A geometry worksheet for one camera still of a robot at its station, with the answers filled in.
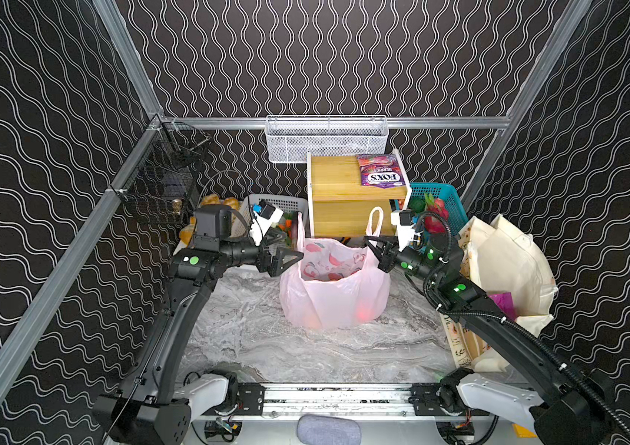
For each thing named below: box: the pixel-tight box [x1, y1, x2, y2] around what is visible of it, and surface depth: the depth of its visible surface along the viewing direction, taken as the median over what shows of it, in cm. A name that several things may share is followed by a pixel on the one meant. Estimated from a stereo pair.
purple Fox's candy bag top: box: [356, 153, 405, 190], surface depth 82 cm
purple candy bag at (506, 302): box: [488, 292, 518, 322], surface depth 78 cm
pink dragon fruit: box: [423, 191, 450, 235], surface depth 111 cm
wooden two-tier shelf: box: [306, 148, 412, 240], surface depth 83 cm
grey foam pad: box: [296, 413, 363, 445], surface depth 69 cm
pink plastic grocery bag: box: [279, 206, 391, 330], surface depth 80 cm
